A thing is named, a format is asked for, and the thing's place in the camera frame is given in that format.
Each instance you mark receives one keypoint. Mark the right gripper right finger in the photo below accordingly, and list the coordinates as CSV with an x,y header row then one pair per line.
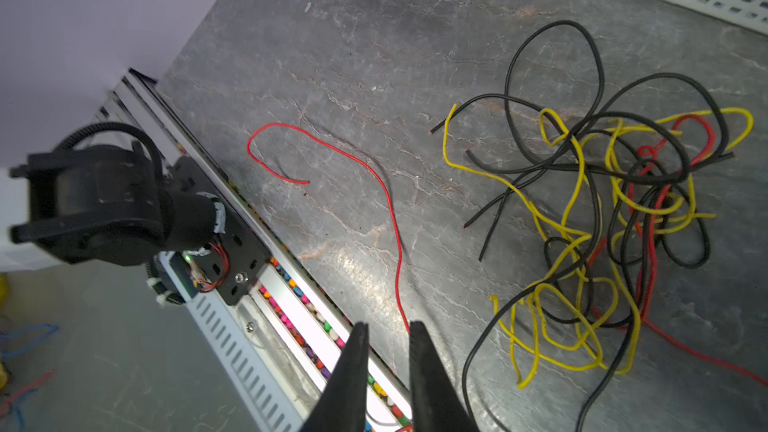
x,y
434,401

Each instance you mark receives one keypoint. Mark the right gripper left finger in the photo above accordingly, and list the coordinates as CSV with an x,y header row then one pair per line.
x,y
342,404

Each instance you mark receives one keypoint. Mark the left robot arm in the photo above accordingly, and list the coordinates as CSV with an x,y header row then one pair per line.
x,y
100,194

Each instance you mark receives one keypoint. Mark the front aluminium rail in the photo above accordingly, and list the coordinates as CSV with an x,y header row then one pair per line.
x,y
310,326

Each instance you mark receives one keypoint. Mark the white slotted cable duct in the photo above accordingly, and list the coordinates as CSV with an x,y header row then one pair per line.
x,y
249,351

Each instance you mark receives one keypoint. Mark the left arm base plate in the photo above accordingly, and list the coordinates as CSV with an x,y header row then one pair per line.
x,y
233,258

